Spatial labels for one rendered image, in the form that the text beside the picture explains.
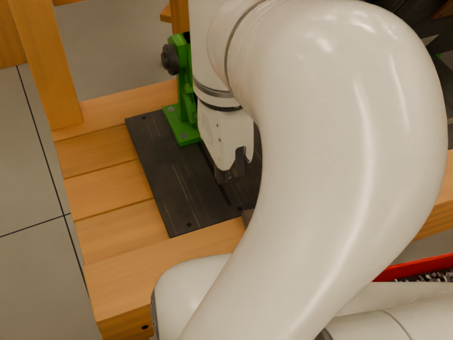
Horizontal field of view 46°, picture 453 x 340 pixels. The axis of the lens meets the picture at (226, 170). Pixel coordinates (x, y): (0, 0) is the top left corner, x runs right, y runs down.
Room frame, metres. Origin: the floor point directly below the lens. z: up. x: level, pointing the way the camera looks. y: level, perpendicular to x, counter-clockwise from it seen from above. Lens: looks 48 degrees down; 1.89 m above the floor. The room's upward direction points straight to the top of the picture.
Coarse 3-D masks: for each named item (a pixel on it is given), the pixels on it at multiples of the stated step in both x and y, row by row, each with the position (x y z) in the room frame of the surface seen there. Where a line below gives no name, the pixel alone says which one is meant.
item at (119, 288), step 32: (448, 160) 0.91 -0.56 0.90; (448, 192) 0.81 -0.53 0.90; (224, 224) 0.72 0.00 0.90; (448, 224) 0.80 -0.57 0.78; (128, 256) 0.63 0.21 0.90; (160, 256) 0.63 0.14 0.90; (192, 256) 0.63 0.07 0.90; (96, 288) 0.55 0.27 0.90; (128, 288) 0.55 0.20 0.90; (96, 320) 0.48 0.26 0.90; (128, 320) 0.50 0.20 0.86
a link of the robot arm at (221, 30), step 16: (240, 0) 0.37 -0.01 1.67; (256, 0) 0.33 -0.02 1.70; (224, 16) 0.36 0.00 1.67; (240, 16) 0.31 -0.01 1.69; (208, 32) 0.38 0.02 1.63; (224, 32) 0.32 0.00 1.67; (208, 48) 0.37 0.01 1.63; (224, 48) 0.30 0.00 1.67; (224, 64) 0.29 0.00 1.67; (224, 80) 0.30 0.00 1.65
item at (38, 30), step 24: (24, 0) 1.05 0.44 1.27; (48, 0) 1.07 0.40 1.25; (24, 24) 1.05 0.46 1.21; (48, 24) 1.07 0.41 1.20; (24, 48) 1.04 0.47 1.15; (48, 48) 1.06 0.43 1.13; (48, 72) 1.06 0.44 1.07; (48, 96) 1.05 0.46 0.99; (72, 96) 1.07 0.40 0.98; (48, 120) 1.04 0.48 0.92; (72, 120) 1.06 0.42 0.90
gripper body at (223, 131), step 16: (208, 112) 0.51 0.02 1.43; (224, 112) 0.49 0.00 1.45; (240, 112) 0.49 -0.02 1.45; (208, 128) 0.51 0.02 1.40; (224, 128) 0.48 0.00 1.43; (240, 128) 0.48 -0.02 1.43; (208, 144) 0.51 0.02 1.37; (224, 144) 0.47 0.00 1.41; (240, 144) 0.48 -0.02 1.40; (224, 160) 0.47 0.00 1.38
